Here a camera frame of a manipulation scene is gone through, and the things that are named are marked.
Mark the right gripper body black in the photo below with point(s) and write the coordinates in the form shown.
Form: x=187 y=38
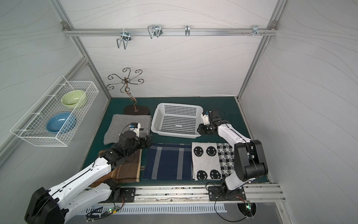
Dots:
x=201 y=129

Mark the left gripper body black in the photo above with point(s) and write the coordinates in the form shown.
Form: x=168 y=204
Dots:
x=148 y=141

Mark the navy plaid scarf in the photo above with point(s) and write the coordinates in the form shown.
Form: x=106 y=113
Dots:
x=169 y=162

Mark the brown plaid scarf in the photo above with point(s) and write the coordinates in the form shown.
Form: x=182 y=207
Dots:
x=128 y=172

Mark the white black smiley scarf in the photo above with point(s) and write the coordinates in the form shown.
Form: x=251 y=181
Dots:
x=212 y=161

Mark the grey scarf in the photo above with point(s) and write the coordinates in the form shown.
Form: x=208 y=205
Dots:
x=119 y=124

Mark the white plastic perforated basket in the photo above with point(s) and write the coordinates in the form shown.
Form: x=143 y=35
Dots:
x=177 y=120

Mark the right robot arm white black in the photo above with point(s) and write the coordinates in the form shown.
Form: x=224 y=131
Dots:
x=249 y=157

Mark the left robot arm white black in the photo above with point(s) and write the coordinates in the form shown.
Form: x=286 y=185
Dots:
x=58 y=204

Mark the bronze swirl jewelry stand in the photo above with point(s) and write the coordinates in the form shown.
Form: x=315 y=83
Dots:
x=126 y=81

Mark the blue ceramic bowl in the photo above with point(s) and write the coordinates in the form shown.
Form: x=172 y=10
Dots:
x=61 y=123

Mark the green ceramic bowl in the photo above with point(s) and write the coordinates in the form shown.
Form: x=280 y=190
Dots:
x=74 y=99

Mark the small metal hook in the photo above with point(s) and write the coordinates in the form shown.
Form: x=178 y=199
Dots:
x=187 y=30

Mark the metal double hook left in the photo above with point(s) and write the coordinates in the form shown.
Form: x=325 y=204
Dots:
x=123 y=40

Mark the metal double hook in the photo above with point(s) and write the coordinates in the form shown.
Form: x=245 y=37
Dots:
x=123 y=40
x=154 y=31

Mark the metal hook right end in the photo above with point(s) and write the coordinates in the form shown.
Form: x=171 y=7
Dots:
x=255 y=32

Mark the metal double hook middle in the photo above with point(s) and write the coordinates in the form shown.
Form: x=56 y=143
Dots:
x=154 y=31

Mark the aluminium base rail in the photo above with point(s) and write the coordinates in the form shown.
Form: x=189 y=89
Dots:
x=179 y=194

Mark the white vented cable duct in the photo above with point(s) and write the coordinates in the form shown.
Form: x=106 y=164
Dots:
x=201 y=208

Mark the white wire wall basket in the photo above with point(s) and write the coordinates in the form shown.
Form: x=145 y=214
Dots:
x=32 y=126

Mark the aluminium crossbar rail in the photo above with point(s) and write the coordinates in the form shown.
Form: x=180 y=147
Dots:
x=166 y=32

